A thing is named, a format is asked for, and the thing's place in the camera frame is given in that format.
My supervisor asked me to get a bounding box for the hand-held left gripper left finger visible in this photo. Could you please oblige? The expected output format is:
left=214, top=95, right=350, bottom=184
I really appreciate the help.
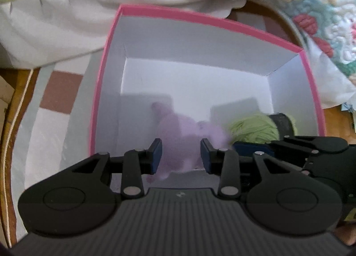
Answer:
left=72, top=138, right=162, bottom=199

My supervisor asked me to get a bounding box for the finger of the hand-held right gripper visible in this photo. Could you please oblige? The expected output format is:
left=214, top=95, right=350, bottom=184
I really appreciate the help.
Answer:
left=233, top=135, right=349, bottom=173

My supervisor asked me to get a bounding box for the pink cardboard box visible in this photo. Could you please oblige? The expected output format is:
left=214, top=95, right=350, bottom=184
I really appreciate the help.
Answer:
left=89, top=4, right=326, bottom=182

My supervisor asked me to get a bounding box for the checkered rug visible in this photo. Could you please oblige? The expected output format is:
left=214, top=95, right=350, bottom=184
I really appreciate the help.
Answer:
left=8, top=5, right=306, bottom=248

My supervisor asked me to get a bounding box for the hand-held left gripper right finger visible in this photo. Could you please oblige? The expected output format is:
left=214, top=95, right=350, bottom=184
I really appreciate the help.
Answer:
left=200, top=138, right=302, bottom=199

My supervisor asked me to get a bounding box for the purple plush toy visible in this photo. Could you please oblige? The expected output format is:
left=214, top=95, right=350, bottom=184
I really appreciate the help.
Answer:
left=147, top=102, right=232, bottom=182

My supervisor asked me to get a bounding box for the green yarn ball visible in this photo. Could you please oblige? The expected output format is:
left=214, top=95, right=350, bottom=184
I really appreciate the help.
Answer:
left=227, top=113, right=297, bottom=145

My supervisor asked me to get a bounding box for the white bed skirt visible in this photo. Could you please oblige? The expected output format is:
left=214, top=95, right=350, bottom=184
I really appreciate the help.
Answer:
left=0, top=0, right=356, bottom=109

